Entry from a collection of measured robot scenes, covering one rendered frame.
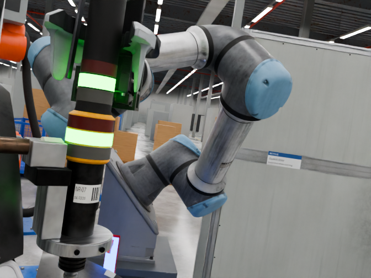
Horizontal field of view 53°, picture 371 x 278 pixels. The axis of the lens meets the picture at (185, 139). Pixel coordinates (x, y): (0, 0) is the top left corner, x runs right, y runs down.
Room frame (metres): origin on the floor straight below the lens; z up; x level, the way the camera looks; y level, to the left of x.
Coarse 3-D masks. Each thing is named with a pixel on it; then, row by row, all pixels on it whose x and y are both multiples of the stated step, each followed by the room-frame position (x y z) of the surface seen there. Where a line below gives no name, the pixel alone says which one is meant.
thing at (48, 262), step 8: (48, 256) 0.56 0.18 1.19; (56, 256) 0.57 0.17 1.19; (40, 264) 0.53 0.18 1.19; (48, 264) 0.54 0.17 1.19; (56, 264) 0.55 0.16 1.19; (88, 264) 0.59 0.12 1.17; (96, 264) 0.61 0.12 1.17; (40, 272) 0.51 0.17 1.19; (48, 272) 0.52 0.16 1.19; (56, 272) 0.52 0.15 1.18; (80, 272) 0.55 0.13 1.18; (88, 272) 0.56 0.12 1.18; (96, 272) 0.57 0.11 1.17; (104, 272) 0.59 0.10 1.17
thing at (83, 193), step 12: (72, 168) 0.34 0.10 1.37; (84, 168) 0.34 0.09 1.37; (96, 168) 0.34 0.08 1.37; (72, 180) 0.34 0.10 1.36; (84, 180) 0.34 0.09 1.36; (96, 180) 0.34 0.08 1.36; (72, 192) 0.34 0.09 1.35; (84, 192) 0.34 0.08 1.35; (96, 192) 0.34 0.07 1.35; (72, 204) 0.34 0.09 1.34; (84, 204) 0.34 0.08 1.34; (96, 204) 0.35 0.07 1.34; (72, 216) 0.34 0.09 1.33; (84, 216) 0.34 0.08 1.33; (72, 228) 0.34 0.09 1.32; (84, 228) 0.34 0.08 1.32; (60, 264) 0.34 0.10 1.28; (72, 264) 0.34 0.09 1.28; (84, 264) 0.35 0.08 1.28
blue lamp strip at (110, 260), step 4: (116, 240) 0.70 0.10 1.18; (116, 244) 0.70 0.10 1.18; (112, 248) 0.70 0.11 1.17; (116, 248) 0.70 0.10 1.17; (112, 252) 0.70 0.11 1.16; (116, 252) 0.70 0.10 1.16; (108, 256) 0.70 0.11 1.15; (112, 256) 0.70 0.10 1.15; (104, 260) 0.70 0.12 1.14; (108, 260) 0.70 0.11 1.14; (112, 260) 0.70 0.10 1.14; (104, 264) 0.70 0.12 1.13; (108, 264) 0.70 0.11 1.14; (112, 264) 0.70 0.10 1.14; (108, 268) 0.70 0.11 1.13; (112, 268) 0.70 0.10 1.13
